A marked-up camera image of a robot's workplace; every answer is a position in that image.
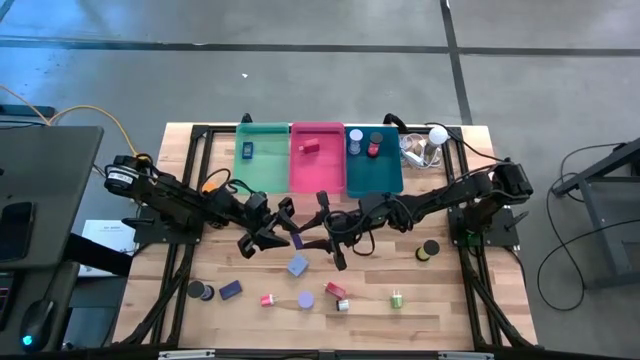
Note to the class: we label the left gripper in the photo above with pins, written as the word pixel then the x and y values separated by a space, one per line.
pixel 257 215

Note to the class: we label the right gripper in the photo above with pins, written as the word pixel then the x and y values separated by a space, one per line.
pixel 350 230

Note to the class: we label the light blue cube charger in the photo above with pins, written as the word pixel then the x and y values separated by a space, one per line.
pixel 298 266

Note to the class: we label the red box wall charger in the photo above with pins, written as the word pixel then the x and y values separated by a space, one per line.
pixel 336 291

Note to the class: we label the orange hourglass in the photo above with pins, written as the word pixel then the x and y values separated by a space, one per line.
pixel 210 187

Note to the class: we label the indigo digital timer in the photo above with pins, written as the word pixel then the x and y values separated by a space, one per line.
pixel 230 290

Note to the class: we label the red multi-port charger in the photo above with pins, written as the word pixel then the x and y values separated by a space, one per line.
pixel 312 145

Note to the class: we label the red sand black hourglass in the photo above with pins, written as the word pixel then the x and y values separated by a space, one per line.
pixel 373 150

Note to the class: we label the pale lavender cap hourglass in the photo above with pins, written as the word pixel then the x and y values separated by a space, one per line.
pixel 355 136

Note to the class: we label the yellow sand black hourglass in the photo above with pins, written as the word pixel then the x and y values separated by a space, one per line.
pixel 431 246

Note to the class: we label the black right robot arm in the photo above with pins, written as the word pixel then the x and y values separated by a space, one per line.
pixel 450 192

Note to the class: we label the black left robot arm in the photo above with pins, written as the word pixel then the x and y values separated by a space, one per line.
pixel 170 200

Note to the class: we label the pink translucent bin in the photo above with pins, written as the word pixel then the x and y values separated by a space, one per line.
pixel 320 175

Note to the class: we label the green translucent bin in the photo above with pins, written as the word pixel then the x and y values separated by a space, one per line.
pixel 260 170

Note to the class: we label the blue plastic bin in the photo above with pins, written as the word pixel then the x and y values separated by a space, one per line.
pixel 375 175

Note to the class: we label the purple sand hourglass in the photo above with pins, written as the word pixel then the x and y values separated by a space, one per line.
pixel 305 300

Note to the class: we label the white power adapter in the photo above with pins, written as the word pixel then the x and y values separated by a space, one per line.
pixel 414 158

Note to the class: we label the white light bulb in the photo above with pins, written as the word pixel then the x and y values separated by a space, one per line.
pixel 438 135

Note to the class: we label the white booklet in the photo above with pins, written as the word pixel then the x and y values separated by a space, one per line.
pixel 107 235

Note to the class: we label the black desk leg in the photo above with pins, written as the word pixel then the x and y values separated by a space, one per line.
pixel 95 255

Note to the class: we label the grey desk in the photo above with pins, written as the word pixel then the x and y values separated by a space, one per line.
pixel 50 175

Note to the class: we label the black computer mouse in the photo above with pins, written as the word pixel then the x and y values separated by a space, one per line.
pixel 37 320

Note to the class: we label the black smartphone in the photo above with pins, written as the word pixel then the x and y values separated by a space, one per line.
pixel 15 230

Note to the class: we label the black power strip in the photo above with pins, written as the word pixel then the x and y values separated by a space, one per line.
pixel 25 110

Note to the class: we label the silver black wall charger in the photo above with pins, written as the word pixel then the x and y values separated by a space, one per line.
pixel 343 305

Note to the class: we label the green small wall charger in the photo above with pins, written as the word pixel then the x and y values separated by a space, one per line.
pixel 397 301

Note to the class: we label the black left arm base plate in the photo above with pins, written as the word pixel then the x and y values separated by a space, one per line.
pixel 150 232

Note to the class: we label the black aluminium table frame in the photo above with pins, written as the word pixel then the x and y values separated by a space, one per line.
pixel 448 175

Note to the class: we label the silver metal bracket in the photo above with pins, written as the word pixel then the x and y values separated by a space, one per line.
pixel 465 356
pixel 186 355

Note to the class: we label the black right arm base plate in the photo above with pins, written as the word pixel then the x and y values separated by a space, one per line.
pixel 500 232

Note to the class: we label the black metal desk frame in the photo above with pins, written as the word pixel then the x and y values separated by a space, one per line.
pixel 607 235

